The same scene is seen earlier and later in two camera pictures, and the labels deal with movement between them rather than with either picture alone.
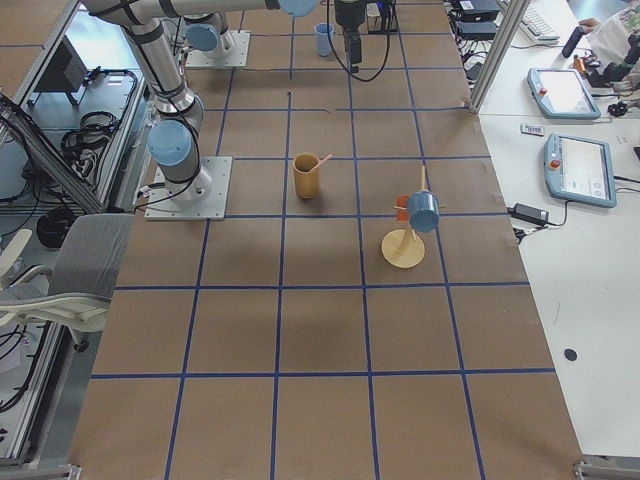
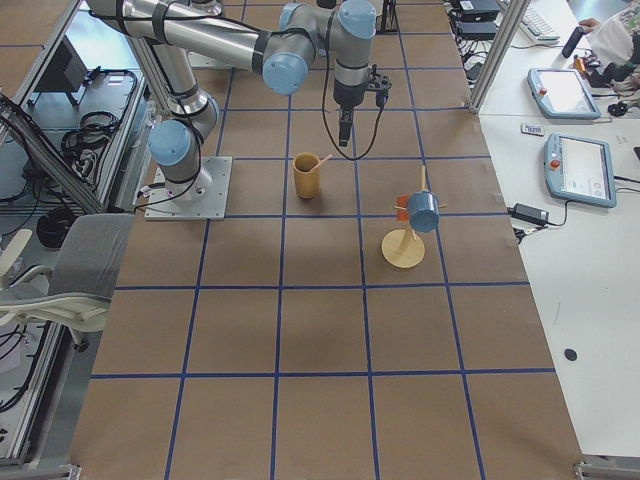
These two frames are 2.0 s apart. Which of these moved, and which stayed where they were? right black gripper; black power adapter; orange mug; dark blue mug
Moved: right black gripper
Stayed: orange mug; dark blue mug; black power adapter
